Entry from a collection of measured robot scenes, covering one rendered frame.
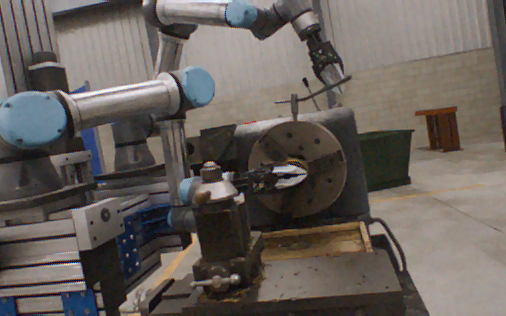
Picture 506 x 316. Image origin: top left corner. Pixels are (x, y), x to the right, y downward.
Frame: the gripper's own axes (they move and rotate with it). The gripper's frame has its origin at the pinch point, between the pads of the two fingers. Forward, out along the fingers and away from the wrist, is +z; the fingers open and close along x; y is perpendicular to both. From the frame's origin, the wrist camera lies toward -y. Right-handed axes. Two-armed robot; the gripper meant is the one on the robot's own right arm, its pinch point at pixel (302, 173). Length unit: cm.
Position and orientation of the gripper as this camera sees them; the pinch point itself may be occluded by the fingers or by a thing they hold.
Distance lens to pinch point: 105.8
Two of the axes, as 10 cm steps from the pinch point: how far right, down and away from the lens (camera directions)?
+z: 9.6, -1.6, -2.3
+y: -2.1, 0.9, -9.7
